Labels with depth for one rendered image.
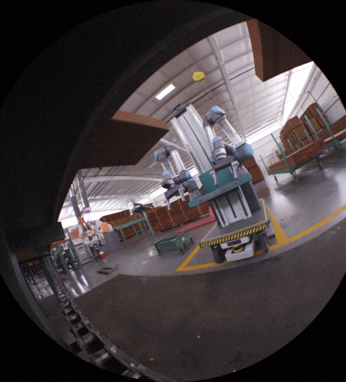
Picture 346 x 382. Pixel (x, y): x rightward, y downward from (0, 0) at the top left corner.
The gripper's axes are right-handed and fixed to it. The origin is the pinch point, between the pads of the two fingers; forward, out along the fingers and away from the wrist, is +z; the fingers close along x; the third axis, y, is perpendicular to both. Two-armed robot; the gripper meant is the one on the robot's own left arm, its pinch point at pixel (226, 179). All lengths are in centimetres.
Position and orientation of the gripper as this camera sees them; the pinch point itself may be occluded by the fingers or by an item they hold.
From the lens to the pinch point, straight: 83.2
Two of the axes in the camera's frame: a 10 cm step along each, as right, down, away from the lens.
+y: -7.3, -2.1, -6.5
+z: 0.3, 9.4, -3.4
